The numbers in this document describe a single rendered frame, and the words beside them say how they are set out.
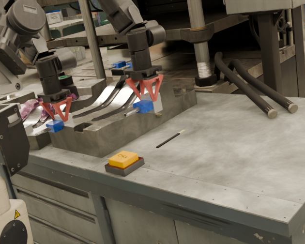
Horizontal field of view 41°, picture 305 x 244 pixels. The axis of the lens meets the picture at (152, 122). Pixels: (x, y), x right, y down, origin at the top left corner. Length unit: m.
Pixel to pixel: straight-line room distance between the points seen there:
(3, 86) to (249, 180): 0.59
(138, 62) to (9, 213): 0.53
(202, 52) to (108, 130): 0.71
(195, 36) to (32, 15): 0.96
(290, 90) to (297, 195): 1.59
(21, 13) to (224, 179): 0.60
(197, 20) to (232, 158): 0.84
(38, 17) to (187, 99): 0.74
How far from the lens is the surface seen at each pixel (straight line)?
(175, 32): 1.98
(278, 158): 1.09
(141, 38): 1.18
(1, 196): 1.10
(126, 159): 1.13
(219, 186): 0.99
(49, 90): 1.34
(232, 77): 1.55
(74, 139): 1.34
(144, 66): 1.18
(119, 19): 1.19
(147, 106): 1.20
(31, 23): 0.97
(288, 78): 2.45
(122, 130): 1.31
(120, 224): 1.35
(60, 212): 1.63
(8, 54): 0.89
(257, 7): 1.79
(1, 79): 0.92
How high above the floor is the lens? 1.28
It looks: 19 degrees down
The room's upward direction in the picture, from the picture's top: 11 degrees counter-clockwise
